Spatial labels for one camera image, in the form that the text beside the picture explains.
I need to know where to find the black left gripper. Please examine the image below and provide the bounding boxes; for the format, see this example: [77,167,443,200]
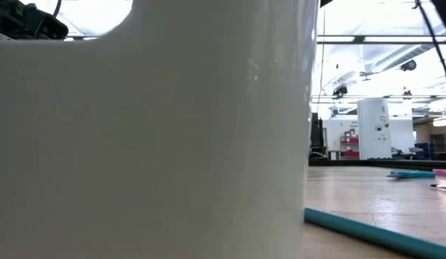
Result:
[0,0,39,40]

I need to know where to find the white plastic caddy with handle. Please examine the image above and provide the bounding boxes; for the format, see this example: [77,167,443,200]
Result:
[0,0,319,259]

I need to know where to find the teal and orange paintbrush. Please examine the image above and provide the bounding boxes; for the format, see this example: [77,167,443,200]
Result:
[304,207,446,259]

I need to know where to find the black equipment stand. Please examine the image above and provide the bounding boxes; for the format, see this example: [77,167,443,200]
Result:
[309,112,327,160]

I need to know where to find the black ceiling fixture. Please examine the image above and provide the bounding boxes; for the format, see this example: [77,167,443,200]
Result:
[332,84,349,99]

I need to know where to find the dark overhead crossbar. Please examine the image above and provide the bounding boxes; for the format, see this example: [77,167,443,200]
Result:
[63,35,446,45]

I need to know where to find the red shelf unit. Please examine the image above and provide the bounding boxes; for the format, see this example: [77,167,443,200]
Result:
[340,129,360,159]

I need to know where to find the white column with cameras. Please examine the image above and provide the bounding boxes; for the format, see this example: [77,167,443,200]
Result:
[357,97,393,160]

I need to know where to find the teal plastic tool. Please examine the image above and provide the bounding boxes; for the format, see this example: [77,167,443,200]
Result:
[386,170,436,180]

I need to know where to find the blue storage bins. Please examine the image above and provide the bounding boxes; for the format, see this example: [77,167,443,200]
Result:
[414,142,437,160]

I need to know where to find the black table edge rail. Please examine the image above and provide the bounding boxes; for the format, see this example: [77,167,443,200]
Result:
[308,159,446,171]

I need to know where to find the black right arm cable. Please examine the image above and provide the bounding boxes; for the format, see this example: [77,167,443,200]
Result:
[415,0,446,101]

